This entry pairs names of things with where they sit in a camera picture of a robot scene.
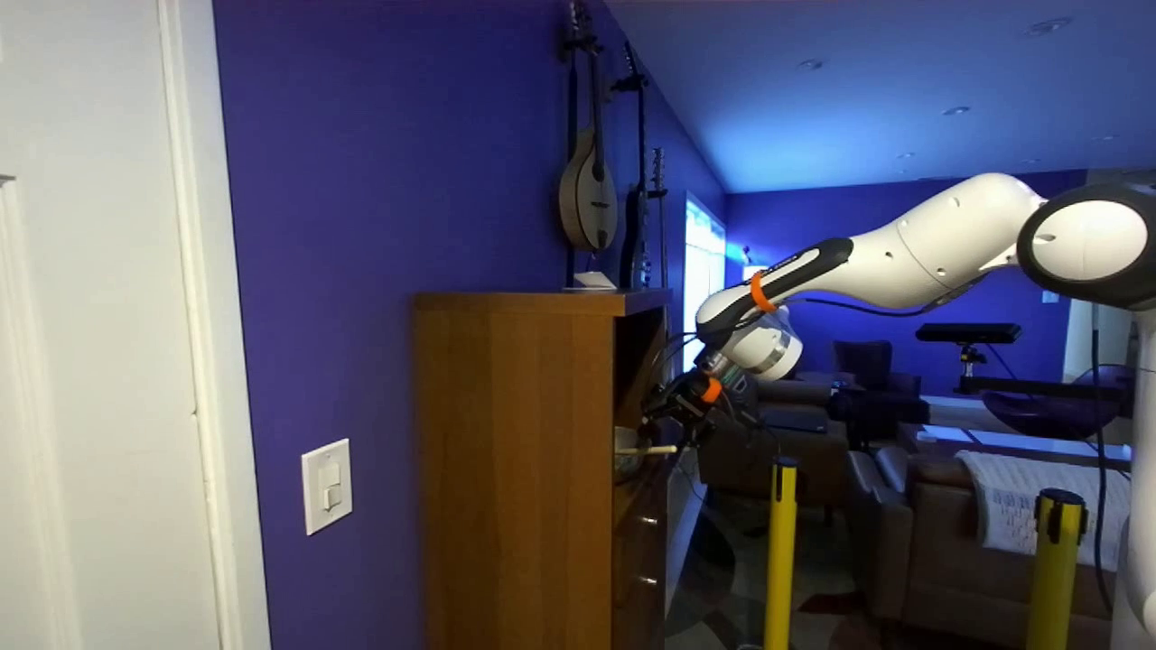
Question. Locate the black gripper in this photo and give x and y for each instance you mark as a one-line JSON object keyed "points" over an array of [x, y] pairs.
{"points": [[701, 402]]}

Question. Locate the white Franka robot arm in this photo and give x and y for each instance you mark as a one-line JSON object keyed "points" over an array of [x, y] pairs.
{"points": [[939, 247]]}

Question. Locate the brown wooden cabinet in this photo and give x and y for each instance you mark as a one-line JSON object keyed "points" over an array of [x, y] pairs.
{"points": [[519, 480]]}

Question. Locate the brown sofa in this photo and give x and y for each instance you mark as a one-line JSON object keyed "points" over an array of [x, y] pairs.
{"points": [[744, 444]]}

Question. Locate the small metal drawer knob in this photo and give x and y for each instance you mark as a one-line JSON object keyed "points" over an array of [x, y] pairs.
{"points": [[646, 520], [646, 582]]}

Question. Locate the bright window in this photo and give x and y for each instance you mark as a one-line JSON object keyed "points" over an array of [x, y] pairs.
{"points": [[701, 274]]}

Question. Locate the small white object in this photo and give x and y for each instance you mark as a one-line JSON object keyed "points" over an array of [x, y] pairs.
{"points": [[598, 282]]}

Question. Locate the glowing lamp on tripod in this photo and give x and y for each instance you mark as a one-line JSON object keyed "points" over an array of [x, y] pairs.
{"points": [[754, 261]]}

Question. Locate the black chair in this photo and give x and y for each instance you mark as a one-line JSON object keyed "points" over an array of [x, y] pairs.
{"points": [[860, 361]]}

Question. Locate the hanging mandolin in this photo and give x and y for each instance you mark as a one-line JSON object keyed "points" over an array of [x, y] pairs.
{"points": [[585, 193]]}

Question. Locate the brown armchair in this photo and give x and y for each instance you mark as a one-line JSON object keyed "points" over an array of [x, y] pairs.
{"points": [[926, 542]]}

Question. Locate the white patterned blanket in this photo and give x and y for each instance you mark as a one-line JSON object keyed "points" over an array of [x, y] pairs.
{"points": [[1023, 493]]}

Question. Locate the dark round bowl chair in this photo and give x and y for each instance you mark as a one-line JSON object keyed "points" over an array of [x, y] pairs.
{"points": [[1049, 409]]}

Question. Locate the white panel door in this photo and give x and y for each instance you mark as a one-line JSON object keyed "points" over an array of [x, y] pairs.
{"points": [[95, 361]]}

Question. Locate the yellow black-capped post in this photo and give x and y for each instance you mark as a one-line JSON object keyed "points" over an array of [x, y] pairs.
{"points": [[1055, 564], [780, 554]]}

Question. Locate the large white light switch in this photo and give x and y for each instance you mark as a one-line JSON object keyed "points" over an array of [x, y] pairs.
{"points": [[326, 485]]}

